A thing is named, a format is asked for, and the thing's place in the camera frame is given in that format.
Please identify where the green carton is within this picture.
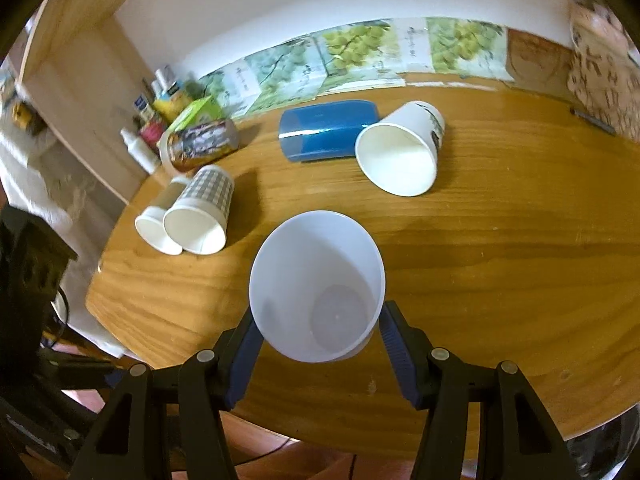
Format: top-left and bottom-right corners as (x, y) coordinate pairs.
(165, 96), (226, 133)

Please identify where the red packet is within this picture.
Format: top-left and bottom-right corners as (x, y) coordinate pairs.
(139, 119), (169, 150)

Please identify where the blue plastic cup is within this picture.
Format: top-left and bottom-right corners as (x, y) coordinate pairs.
(278, 100), (379, 163)

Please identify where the white paper cup green print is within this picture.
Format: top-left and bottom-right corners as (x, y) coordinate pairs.
(354, 101), (446, 197)

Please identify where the grape print cardboard box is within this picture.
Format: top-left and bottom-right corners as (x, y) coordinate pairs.
(245, 37), (328, 113)
(199, 57), (262, 113)
(395, 16), (516, 82)
(314, 21), (407, 95)

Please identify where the yellow green packet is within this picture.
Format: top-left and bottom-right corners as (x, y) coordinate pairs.
(151, 86), (195, 117)

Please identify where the dark pen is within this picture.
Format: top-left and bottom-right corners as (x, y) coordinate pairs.
(570, 107), (617, 136)

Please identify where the yellow tin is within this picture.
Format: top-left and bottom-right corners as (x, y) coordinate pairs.
(12, 100), (47, 136)

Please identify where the patterned paper bag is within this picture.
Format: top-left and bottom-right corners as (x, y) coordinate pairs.
(567, 0), (640, 142)

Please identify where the picture print cup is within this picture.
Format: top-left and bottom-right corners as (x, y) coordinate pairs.
(159, 119), (241, 171)

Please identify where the small white bottle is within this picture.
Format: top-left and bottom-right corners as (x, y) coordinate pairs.
(120, 128), (157, 175)

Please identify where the black device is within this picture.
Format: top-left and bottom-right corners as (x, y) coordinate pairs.
(0, 204), (79, 356)

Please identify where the black stand frame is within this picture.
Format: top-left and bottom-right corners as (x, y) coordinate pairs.
(0, 347), (126, 480)

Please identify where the grey banded paper cup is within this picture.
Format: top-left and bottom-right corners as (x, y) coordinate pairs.
(134, 176), (193, 255)

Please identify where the tall white bottle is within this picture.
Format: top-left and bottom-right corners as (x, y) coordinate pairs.
(154, 67), (176, 97)

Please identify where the white plastic cup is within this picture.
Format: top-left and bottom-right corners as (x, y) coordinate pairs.
(249, 210), (387, 364)

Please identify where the checked paper cup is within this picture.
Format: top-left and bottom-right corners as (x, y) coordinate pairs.
(163, 164), (236, 255)

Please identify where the brown cardboard sheet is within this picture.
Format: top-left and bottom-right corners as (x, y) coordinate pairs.
(507, 29), (577, 97)

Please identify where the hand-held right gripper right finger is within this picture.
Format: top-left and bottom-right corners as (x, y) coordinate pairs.
(378, 300), (576, 480)

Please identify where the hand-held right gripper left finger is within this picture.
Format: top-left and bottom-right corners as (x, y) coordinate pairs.
(70, 304), (265, 480)

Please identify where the wooden shelf unit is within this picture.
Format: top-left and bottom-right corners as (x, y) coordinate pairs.
(15, 0), (201, 206)

